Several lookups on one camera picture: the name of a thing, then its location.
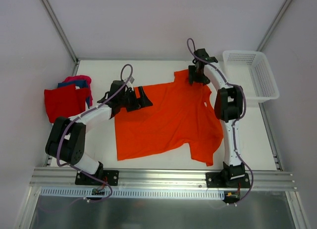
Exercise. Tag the white plastic basket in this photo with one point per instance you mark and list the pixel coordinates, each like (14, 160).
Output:
(251, 70)

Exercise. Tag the blue folded t shirt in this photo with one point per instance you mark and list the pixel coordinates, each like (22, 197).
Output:
(74, 84)

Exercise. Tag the pink folded t shirt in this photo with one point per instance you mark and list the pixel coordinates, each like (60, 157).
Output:
(89, 99)

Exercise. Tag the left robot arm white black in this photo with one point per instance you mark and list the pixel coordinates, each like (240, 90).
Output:
(66, 141)

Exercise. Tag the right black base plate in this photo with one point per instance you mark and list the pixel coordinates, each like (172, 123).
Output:
(220, 180)

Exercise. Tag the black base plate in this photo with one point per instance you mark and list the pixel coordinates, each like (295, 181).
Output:
(220, 180)
(109, 176)

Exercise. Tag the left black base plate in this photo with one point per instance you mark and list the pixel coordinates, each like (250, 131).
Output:
(109, 176)

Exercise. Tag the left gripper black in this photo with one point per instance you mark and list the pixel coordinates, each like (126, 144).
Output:
(133, 100)

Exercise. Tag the white slotted cable duct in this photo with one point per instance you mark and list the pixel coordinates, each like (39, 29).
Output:
(133, 193)

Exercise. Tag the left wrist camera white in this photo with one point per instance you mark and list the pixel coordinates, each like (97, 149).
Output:
(130, 81)

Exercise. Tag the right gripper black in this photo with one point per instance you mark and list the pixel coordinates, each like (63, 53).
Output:
(196, 77)

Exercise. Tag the aluminium mounting rail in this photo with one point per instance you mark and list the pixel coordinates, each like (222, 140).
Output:
(164, 179)

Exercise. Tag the red folded t shirt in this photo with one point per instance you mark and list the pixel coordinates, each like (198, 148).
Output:
(67, 93)

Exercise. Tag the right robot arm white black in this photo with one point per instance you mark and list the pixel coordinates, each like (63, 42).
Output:
(229, 108)

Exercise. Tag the white folded t shirt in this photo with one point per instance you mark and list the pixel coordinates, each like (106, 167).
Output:
(65, 109)

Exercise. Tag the orange t shirt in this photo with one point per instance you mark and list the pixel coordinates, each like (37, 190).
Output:
(181, 113)

